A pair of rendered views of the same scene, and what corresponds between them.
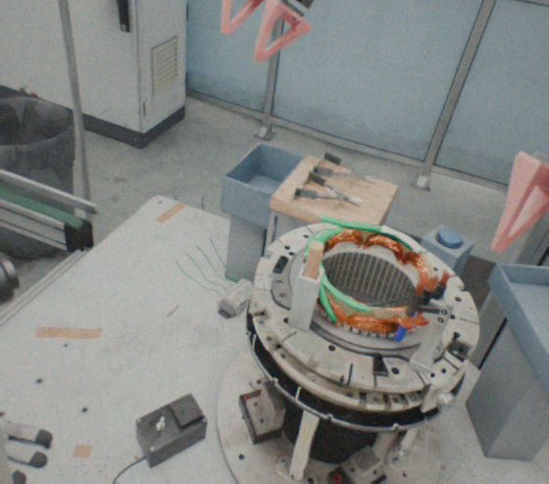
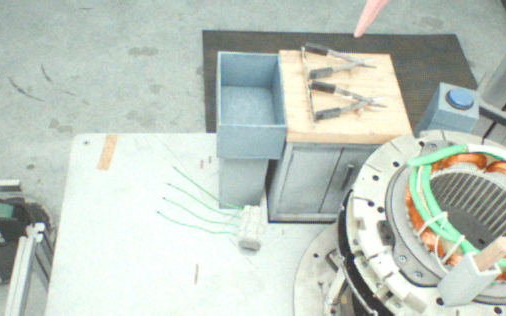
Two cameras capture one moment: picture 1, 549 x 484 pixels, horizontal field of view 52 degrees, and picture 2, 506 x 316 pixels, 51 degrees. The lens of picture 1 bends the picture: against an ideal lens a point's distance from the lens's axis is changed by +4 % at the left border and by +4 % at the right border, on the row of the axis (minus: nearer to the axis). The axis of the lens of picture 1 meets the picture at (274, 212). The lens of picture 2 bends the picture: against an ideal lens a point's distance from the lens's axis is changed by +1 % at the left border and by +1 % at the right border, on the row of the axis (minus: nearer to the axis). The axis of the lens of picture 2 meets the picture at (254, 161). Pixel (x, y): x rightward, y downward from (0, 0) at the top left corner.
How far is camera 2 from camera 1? 49 cm
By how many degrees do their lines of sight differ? 26
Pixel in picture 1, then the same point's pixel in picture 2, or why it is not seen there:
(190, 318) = (219, 273)
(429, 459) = not seen: hidden behind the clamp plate
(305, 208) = (331, 129)
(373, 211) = (391, 101)
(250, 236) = (251, 166)
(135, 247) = (102, 215)
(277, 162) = (244, 68)
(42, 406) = not seen: outside the picture
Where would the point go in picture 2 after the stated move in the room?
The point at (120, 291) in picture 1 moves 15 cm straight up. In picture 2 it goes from (126, 278) to (117, 238)
